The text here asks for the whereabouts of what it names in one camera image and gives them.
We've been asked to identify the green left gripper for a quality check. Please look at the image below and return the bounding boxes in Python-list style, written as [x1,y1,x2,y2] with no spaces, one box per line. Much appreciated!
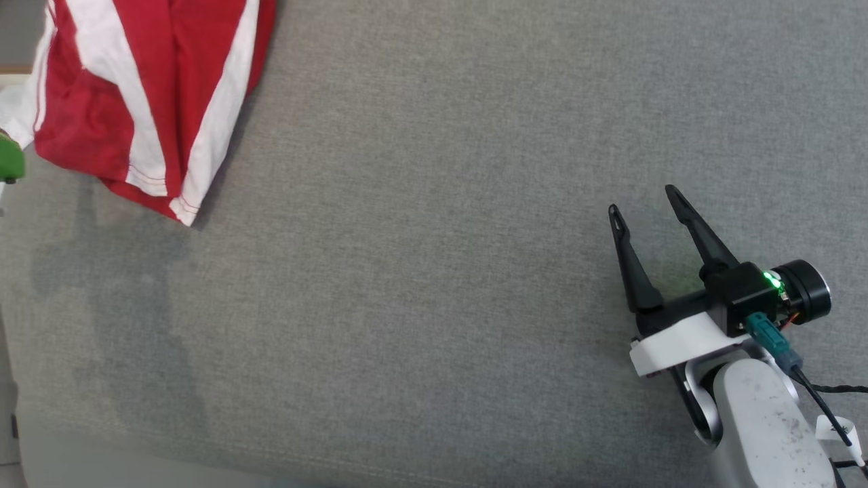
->
[0,132,26,182]

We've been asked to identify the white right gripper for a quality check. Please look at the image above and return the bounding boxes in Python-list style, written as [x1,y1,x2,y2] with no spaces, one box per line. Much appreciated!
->
[608,184,831,378]

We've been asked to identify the red shorts white stripes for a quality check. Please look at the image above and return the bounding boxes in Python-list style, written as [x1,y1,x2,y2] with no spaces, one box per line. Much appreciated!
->
[51,0,277,228]

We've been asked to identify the black right cable teal plug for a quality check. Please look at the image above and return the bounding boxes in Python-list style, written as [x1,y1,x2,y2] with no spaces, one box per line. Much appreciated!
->
[746,313,868,475]

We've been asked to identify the white paper cable tag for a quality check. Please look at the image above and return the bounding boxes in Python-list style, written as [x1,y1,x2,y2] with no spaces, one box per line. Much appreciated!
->
[816,415,866,468]

